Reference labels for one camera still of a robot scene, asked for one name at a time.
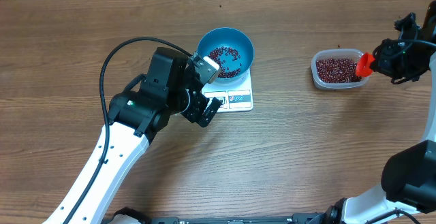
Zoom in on red adzuki beans in container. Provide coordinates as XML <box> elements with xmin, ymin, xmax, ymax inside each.
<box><xmin>315</xmin><ymin>58</ymin><xmax>362</xmax><ymax>84</ymax></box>

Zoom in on white digital kitchen scale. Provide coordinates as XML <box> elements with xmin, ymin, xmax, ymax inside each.
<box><xmin>202</xmin><ymin>69</ymin><xmax>254</xmax><ymax>113</ymax></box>

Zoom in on red scoop with blue handle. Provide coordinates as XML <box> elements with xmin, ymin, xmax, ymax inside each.
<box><xmin>356</xmin><ymin>52</ymin><xmax>375</xmax><ymax>78</ymax></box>

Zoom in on clear plastic container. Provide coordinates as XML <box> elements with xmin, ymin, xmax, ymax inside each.
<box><xmin>311</xmin><ymin>48</ymin><xmax>369</xmax><ymax>90</ymax></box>

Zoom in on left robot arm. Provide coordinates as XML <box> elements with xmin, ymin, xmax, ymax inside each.
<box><xmin>47</xmin><ymin>47</ymin><xmax>221</xmax><ymax>223</ymax></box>

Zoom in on red beans in bowl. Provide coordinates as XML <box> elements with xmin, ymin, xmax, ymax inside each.
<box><xmin>208</xmin><ymin>46</ymin><xmax>242</xmax><ymax>78</ymax></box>

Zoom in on blue metal bowl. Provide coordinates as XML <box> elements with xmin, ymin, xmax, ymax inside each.
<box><xmin>197</xmin><ymin>27</ymin><xmax>255</xmax><ymax>77</ymax></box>

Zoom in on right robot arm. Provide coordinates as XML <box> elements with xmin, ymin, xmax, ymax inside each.
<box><xmin>311</xmin><ymin>2</ymin><xmax>435</xmax><ymax>223</ymax></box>

